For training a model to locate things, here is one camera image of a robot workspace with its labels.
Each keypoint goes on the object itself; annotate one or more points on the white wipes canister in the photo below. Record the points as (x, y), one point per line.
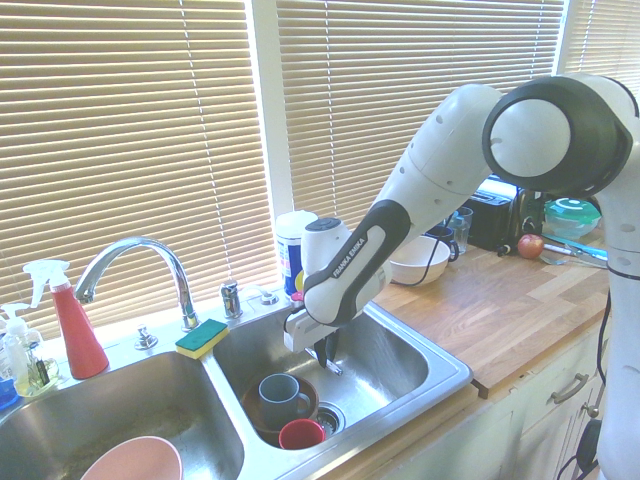
(290, 250)

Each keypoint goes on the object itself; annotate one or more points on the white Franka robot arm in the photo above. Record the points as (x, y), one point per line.
(450, 165)

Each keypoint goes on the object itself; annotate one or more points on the narrow beige window blind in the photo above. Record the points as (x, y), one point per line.
(605, 35)

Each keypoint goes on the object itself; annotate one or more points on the wide beige window blind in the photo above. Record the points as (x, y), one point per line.
(125, 125)

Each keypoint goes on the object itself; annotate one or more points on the white sink air gap cap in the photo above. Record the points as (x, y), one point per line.
(268, 299)

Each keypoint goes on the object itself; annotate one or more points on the dark blue mug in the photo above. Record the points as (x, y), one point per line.
(450, 242)

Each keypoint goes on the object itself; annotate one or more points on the brown wooden bowl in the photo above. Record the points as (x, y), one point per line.
(310, 392)

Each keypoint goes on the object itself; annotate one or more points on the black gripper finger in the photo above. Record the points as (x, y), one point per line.
(321, 352)
(333, 347)

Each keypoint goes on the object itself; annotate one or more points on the chrome sink sprayer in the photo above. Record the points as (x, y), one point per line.
(230, 300)

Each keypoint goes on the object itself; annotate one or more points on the stainless steel double sink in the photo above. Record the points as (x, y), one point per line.
(390, 350)

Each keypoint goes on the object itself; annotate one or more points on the chrome gooseneck faucet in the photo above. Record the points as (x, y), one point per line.
(165, 255)

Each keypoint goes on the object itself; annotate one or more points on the grey ceramic mug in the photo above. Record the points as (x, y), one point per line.
(280, 400)

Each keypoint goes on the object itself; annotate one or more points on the black toaster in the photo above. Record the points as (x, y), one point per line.
(492, 220)

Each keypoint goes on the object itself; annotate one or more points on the yellow green sponge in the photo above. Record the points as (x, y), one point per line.
(202, 337)

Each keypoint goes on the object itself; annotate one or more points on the green lidded food container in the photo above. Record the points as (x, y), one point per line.
(570, 217)

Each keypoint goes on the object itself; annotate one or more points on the pink plastic bowl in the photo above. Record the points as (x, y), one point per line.
(135, 460)

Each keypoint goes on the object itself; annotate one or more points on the clear drinking glass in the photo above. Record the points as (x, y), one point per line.
(462, 230)

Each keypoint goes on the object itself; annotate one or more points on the clear pump soap bottle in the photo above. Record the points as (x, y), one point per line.
(30, 370)

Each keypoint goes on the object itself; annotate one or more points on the red mug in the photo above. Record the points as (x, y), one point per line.
(300, 435)

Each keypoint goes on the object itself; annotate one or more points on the white bowl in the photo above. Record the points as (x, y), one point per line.
(417, 262)

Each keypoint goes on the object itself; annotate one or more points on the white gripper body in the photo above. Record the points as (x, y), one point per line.
(302, 332)

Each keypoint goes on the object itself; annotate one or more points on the metal sink drain strainer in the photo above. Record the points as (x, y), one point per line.
(332, 417)

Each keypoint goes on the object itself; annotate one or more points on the red apple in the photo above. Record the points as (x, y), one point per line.
(530, 246)

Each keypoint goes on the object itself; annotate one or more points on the red spray bottle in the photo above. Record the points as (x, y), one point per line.
(80, 340)

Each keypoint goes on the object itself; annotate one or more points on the chrome faucet knob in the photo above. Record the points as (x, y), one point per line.
(145, 340)

